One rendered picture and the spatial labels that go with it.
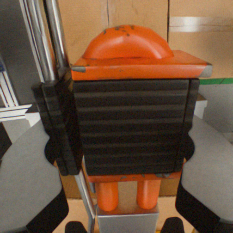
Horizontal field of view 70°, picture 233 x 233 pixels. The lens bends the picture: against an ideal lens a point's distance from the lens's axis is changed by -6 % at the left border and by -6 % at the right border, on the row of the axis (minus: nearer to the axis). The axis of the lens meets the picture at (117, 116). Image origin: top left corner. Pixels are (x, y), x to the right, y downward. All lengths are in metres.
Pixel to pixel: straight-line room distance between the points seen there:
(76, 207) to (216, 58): 0.68
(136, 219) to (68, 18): 0.61
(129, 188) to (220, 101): 1.40
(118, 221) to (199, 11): 0.66
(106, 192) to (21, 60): 1.02
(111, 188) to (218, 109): 1.46
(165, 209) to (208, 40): 0.57
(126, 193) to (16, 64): 1.03
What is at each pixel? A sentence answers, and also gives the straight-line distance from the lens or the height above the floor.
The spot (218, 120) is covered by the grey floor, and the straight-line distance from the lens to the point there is 1.64.
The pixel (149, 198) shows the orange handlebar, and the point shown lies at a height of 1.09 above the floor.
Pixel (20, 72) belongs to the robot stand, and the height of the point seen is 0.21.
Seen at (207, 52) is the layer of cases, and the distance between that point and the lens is 0.74.
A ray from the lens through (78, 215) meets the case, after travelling 0.48.
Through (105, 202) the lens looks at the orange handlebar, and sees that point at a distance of 0.18.
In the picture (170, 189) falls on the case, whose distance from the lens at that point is 0.45.
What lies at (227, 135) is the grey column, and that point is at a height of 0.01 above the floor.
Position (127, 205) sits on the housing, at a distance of 0.19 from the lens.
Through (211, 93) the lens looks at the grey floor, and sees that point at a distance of 1.48.
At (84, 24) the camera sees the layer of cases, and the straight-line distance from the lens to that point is 0.65.
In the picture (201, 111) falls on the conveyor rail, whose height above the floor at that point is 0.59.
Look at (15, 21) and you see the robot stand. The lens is 1.10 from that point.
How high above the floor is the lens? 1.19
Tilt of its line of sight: 61 degrees down
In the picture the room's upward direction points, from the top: 177 degrees clockwise
